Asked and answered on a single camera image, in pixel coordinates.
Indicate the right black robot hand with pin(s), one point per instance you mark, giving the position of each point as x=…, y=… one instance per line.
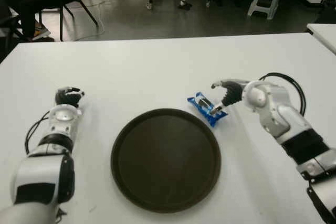
x=232, y=93

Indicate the blue Oreo cookie packet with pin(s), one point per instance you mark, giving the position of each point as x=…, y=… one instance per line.
x=202, y=103

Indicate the black armchair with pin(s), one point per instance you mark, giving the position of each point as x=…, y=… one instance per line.
x=326, y=11

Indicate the white side table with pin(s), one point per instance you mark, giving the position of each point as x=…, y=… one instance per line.
x=325, y=35

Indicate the person in black trousers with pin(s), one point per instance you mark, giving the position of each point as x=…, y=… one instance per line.
x=29, y=6

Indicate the round dark brown tray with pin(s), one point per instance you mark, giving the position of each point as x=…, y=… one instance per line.
x=165, y=161

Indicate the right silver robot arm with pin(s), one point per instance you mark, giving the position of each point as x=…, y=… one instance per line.
x=286, y=119

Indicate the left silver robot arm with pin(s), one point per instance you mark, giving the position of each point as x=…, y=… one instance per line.
x=39, y=174

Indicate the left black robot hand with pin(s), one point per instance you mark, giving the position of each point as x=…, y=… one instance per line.
x=67, y=96

